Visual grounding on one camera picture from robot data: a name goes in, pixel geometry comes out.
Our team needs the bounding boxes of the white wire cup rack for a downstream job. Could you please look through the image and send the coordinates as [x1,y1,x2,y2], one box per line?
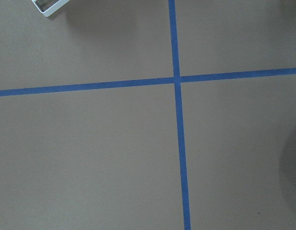
[32,0,69,17]

